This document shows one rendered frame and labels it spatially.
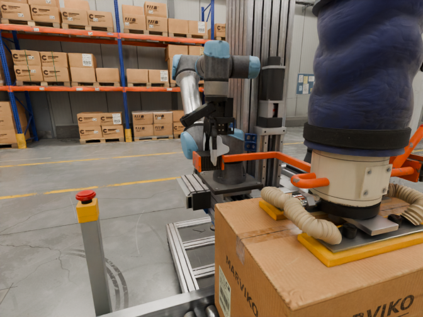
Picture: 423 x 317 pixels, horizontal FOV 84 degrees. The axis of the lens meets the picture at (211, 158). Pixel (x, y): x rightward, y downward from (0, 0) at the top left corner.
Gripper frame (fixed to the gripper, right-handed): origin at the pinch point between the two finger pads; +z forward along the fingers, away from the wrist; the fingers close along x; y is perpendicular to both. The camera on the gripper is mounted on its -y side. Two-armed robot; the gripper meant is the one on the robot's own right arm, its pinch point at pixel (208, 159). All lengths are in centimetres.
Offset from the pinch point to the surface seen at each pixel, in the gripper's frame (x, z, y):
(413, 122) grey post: 141, 13, 319
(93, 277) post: 19, 54, -44
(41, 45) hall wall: 804, -147, -282
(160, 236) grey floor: 143, 122, -8
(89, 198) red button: 19.8, 18.0, -41.1
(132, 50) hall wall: 812, -150, -24
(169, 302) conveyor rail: 5, 61, -15
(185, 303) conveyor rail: 3, 61, -8
